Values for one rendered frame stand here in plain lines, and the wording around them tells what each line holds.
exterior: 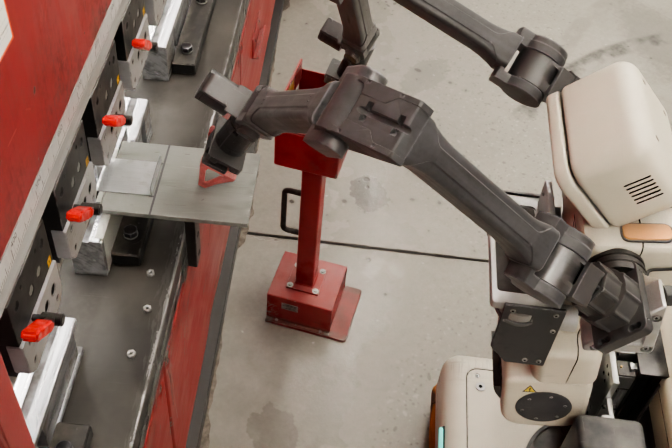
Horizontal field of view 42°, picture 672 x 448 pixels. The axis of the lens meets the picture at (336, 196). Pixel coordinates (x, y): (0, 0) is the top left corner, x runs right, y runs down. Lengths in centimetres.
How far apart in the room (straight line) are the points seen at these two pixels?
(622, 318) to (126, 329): 83
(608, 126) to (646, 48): 269
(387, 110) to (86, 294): 82
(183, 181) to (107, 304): 26
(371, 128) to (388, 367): 165
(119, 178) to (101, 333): 28
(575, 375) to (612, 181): 49
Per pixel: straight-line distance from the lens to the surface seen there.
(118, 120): 142
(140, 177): 165
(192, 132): 192
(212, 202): 160
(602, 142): 128
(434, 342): 266
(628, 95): 133
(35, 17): 116
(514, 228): 114
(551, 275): 122
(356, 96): 103
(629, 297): 128
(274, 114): 124
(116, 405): 151
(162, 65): 202
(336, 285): 260
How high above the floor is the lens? 217
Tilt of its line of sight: 46 degrees down
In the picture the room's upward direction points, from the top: 6 degrees clockwise
